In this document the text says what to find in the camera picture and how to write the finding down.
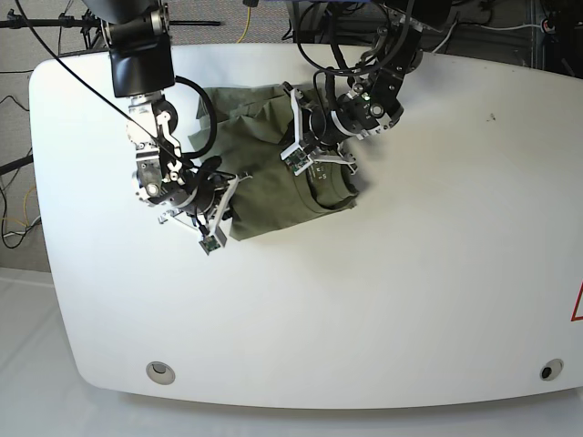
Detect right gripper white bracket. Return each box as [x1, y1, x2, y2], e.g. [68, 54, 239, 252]
[158, 172, 252, 237]

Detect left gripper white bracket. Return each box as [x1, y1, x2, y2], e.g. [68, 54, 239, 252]
[281, 82, 358, 175]

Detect olive green T-shirt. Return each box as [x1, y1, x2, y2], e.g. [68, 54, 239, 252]
[207, 86, 359, 241]

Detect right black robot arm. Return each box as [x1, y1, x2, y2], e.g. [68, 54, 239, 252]
[86, 1, 240, 246]

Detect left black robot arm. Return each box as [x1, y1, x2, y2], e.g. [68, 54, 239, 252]
[281, 1, 452, 175]

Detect black tripod stand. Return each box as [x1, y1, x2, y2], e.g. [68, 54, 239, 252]
[1, 9, 222, 54]

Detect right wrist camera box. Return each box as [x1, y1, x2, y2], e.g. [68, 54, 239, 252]
[199, 229, 227, 255]

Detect yellow cable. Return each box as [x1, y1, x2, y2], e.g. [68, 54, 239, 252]
[236, 7, 252, 45]

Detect left table cable grommet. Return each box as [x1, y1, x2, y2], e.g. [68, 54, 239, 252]
[146, 361, 176, 386]

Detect table cable grommet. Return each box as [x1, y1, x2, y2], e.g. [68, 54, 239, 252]
[539, 359, 564, 381]
[146, 361, 176, 386]

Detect right table cable grommet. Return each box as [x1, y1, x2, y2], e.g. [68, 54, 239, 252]
[539, 359, 564, 381]

